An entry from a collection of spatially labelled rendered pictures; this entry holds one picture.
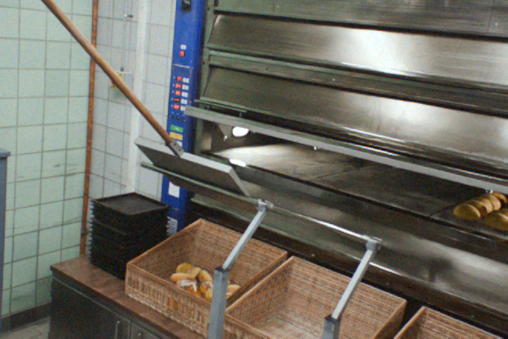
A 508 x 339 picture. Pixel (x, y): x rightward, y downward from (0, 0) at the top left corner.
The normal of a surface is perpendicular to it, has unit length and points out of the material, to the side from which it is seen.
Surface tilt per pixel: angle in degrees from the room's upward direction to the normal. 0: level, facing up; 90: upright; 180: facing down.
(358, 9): 90
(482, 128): 70
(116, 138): 90
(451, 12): 90
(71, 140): 90
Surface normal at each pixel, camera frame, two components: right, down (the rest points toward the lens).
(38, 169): 0.77, 0.21
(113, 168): -0.63, 0.09
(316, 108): -0.55, -0.25
